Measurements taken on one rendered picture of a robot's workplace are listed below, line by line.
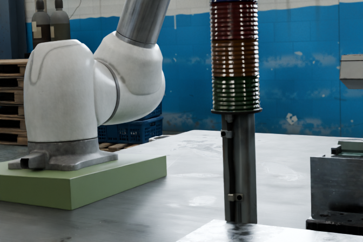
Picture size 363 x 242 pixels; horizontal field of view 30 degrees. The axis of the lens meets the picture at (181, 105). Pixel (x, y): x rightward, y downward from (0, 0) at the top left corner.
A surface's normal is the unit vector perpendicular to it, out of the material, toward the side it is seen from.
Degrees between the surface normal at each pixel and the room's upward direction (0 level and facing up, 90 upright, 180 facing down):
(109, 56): 77
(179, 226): 0
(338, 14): 90
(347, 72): 69
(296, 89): 90
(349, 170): 90
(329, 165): 90
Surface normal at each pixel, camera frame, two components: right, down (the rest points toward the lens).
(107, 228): -0.04, -0.99
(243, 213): -0.48, 0.11
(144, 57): 0.53, -0.20
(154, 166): 0.85, 0.03
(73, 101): 0.48, 0.04
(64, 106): 0.25, 0.05
